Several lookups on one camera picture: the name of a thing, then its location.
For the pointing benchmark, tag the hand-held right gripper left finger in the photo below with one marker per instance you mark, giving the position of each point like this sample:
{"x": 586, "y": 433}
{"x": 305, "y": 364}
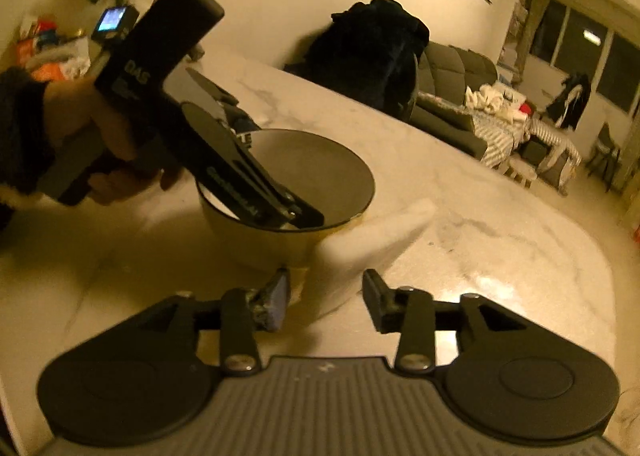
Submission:
{"x": 274, "y": 303}

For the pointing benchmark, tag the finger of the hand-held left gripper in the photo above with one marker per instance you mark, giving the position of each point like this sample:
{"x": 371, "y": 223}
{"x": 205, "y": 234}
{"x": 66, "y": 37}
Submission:
{"x": 239, "y": 115}
{"x": 270, "y": 196}

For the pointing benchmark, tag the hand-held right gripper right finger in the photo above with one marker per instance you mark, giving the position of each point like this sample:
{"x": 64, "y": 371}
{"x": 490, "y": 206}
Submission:
{"x": 375, "y": 301}

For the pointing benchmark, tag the yellow bowl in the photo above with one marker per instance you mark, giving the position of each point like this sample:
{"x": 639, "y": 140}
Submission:
{"x": 325, "y": 175}

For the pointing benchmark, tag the person's left forearm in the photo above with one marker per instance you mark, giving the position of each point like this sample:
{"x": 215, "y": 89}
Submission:
{"x": 20, "y": 135}

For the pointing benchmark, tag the person's left hand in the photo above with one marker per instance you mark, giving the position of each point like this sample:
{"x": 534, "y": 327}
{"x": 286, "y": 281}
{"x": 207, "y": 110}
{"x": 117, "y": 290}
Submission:
{"x": 75, "y": 110}

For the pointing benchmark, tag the white plastic bag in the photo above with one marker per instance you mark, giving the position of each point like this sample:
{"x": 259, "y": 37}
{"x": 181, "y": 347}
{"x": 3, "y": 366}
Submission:
{"x": 72, "y": 58}

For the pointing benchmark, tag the orange packet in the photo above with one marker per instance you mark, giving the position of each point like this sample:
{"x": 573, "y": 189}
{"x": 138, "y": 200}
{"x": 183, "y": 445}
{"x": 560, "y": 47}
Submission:
{"x": 35, "y": 53}

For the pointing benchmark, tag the dark coat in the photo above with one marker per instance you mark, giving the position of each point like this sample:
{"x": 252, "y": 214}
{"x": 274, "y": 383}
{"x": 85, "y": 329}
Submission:
{"x": 365, "y": 55}

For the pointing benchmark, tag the small stool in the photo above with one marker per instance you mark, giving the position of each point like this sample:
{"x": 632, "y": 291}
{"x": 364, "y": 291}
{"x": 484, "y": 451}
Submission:
{"x": 522, "y": 170}

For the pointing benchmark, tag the striped blanket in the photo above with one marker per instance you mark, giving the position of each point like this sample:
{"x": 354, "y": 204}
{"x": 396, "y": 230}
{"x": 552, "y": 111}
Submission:
{"x": 500, "y": 140}

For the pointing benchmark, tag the grey sofa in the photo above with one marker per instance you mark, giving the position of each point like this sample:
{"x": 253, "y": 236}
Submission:
{"x": 455, "y": 75}

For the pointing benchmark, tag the pile of white clothes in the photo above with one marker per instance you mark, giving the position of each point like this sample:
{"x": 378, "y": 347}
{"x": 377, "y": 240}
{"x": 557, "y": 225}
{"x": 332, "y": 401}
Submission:
{"x": 492, "y": 100}

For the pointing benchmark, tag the dark chair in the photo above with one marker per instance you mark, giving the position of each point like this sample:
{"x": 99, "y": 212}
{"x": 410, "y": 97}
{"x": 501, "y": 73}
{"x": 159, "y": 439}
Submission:
{"x": 605, "y": 150}

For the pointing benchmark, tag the hanging dark jacket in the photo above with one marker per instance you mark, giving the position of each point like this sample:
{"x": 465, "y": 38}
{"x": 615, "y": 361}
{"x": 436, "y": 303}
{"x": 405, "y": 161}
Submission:
{"x": 570, "y": 100}

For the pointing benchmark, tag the curtain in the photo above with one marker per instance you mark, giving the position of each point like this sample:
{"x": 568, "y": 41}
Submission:
{"x": 532, "y": 20}

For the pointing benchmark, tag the window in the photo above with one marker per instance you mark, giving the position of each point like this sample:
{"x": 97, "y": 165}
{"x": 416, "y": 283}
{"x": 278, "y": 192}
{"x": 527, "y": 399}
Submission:
{"x": 585, "y": 45}

